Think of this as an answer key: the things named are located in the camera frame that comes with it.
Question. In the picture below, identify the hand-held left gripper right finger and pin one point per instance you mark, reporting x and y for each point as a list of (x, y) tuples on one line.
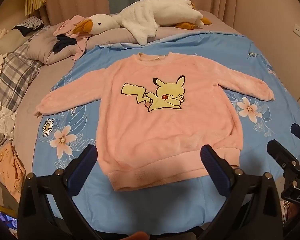
[(214, 168)]

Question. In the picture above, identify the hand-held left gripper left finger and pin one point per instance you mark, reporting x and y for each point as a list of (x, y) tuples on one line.
[(83, 163)]

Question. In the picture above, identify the pink fleece cartoon sweater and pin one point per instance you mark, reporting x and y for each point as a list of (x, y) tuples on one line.
[(162, 120)]

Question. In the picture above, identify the pile of white clothes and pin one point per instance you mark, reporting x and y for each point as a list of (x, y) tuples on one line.
[(1, 122)]

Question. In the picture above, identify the blue floral blanket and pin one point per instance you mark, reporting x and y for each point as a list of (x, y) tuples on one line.
[(252, 110)]

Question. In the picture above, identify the orange printed cloth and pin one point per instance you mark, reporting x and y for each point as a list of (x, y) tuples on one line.
[(7, 166)]

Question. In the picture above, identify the lit phone screen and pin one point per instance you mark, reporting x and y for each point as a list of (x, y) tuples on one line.
[(6, 221)]

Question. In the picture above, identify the plaid grey cloth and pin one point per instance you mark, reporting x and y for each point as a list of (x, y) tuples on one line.
[(13, 67)]

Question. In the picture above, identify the dark navy cloth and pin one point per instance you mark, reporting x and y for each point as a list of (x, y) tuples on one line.
[(62, 45)]

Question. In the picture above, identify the grey pillow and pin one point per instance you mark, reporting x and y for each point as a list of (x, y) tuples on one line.
[(107, 37)]

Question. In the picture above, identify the pink crumpled cloth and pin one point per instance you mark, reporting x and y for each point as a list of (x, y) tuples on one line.
[(72, 30)]

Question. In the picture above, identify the striped folded cloth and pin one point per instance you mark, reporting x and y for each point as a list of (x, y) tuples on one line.
[(28, 25)]

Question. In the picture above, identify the white goose plush toy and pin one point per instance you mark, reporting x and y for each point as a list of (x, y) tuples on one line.
[(145, 17)]

